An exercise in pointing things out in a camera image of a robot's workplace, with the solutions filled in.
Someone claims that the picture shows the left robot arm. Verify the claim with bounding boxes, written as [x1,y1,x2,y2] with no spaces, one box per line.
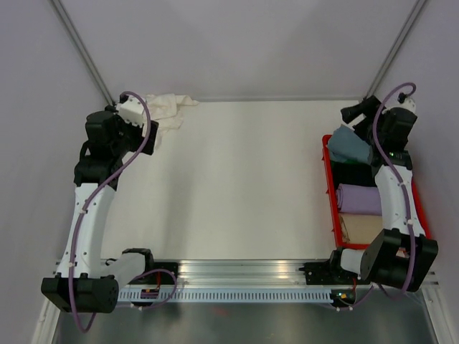
[41,107,158,313]

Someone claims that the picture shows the cream white t-shirt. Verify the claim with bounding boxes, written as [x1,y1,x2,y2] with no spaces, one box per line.
[144,93,199,151]

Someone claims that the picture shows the aluminium frame post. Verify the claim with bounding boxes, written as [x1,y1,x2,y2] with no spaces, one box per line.
[363,0,430,99]
[48,0,115,105]

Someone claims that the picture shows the red plastic bin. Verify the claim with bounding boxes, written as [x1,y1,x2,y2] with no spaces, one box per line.
[321,134,432,250]

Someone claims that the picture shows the light blue cable duct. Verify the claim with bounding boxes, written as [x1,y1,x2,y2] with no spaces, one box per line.
[118,287,332,304]

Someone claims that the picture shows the rolled lavender t-shirt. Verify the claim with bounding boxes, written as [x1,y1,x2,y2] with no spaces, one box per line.
[336,184,382,216]

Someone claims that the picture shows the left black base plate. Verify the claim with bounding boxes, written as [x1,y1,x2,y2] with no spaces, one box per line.
[129,261,179,287]

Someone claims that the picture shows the left aluminium frame post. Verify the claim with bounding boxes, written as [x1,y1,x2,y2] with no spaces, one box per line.
[48,0,115,105]

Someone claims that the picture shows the rolled beige t-shirt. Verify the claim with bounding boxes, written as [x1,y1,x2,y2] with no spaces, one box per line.
[339,214,383,244]

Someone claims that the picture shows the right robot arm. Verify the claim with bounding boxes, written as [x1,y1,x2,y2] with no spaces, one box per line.
[327,92,438,292]

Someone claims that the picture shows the aluminium front rail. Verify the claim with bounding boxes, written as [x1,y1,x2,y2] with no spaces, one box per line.
[49,259,440,287]

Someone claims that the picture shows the blue-grey t-shirt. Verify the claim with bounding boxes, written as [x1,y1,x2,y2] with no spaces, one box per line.
[326,125,372,165]

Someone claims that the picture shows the right aluminium frame post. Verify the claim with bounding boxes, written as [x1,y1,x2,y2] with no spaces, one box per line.
[363,0,430,99]

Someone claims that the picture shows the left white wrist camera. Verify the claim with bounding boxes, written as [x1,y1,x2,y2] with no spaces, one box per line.
[115,97,146,128]

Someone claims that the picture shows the rolled black t-shirt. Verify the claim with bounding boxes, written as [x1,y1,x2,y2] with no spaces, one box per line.
[331,162,376,189]

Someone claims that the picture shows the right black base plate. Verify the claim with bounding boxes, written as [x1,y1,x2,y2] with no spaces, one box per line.
[299,262,370,286]

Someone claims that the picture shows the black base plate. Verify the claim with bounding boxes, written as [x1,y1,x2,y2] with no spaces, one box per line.
[299,262,370,286]
[129,261,179,287]

